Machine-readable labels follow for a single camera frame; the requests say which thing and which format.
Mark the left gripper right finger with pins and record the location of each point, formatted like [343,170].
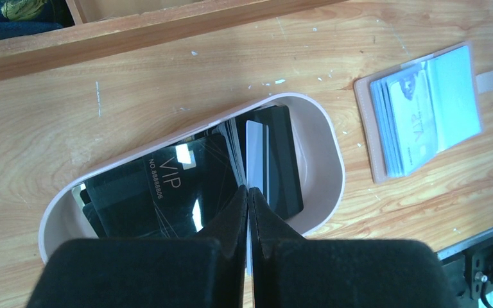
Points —
[292,271]

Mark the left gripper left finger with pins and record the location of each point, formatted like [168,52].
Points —
[204,270]

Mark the pink leather card holder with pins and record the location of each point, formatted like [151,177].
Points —
[454,87]

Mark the silver white credit card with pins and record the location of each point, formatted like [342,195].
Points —
[414,119]

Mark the pink oval tray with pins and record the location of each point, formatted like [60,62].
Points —
[320,167]

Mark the brown wooden divider tray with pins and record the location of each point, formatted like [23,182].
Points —
[95,35]

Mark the black flower cup front left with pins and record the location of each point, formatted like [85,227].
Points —
[30,17]

